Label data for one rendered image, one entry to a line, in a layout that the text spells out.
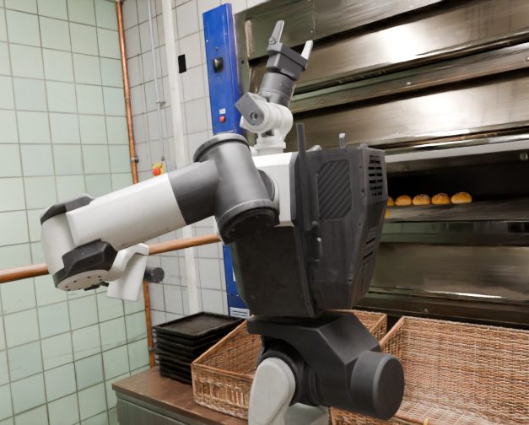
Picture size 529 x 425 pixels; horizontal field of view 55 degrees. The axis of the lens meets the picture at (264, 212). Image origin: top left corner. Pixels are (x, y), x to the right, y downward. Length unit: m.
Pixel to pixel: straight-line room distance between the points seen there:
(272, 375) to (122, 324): 1.94
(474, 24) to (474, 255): 0.72
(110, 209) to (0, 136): 1.82
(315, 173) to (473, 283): 0.99
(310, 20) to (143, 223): 1.48
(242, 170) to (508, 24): 1.15
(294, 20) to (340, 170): 1.35
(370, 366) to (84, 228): 0.53
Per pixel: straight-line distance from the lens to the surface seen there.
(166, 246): 1.46
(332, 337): 0.96
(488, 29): 1.76
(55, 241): 0.86
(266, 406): 1.05
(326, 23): 2.07
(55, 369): 2.74
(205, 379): 1.90
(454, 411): 1.83
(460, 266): 1.80
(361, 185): 0.87
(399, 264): 1.89
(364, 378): 0.94
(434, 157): 1.63
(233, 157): 0.79
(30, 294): 2.63
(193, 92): 2.52
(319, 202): 0.89
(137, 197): 0.79
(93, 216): 0.80
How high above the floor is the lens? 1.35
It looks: 3 degrees down
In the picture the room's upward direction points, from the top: 5 degrees counter-clockwise
